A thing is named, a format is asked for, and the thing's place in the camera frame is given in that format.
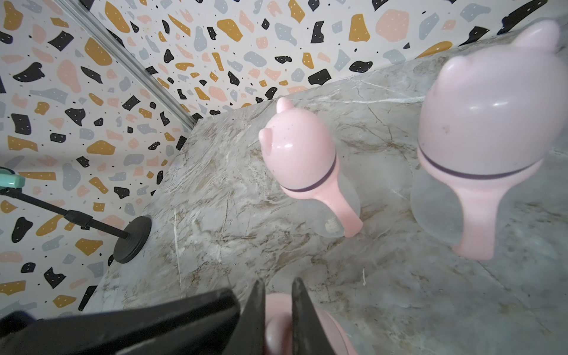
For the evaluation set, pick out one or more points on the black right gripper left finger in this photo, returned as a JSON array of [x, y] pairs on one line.
[[248, 336]]

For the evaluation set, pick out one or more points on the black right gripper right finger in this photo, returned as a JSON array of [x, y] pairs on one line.
[[308, 335]]

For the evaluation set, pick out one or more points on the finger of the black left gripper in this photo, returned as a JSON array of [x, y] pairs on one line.
[[201, 324]]

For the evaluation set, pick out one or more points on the pink bottle cap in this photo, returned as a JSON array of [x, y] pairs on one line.
[[278, 324], [294, 140]]

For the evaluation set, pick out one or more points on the small clear baby bottle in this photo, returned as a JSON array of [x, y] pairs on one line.
[[335, 198]]

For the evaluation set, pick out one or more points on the black microphone stand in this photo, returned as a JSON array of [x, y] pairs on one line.
[[130, 242]]

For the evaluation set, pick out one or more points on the mint green microphone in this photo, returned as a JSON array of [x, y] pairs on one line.
[[10, 180]]

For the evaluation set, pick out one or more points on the left corner aluminium post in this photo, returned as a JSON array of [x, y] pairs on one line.
[[123, 56]]

